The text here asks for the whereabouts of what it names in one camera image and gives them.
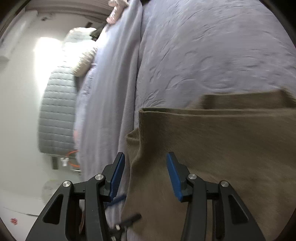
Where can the grey quilted headboard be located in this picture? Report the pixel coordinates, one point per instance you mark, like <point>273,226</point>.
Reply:
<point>57,114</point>

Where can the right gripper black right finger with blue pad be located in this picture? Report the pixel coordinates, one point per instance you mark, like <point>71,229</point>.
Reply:
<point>231,220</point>

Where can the lavender embossed bed cover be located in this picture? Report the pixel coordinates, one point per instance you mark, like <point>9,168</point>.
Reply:
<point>192,48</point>

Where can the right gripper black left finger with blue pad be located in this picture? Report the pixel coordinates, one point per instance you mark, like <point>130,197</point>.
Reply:
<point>77,211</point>

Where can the white pillow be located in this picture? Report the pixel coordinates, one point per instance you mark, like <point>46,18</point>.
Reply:
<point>50,52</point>

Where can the lavender smooth blanket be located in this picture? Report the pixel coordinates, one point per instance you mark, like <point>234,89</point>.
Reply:
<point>105,103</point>

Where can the black object by pillow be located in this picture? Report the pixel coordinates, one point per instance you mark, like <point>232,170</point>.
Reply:
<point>96,33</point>

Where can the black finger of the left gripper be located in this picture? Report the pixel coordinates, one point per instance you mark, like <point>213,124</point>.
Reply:
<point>119,229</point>

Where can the pink small garment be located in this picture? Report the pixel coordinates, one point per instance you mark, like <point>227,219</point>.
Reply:
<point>118,8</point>

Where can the brown knit sweater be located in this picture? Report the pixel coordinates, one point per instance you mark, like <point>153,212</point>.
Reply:
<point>245,139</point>

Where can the white air conditioner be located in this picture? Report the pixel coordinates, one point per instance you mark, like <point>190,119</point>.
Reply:
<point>14,32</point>

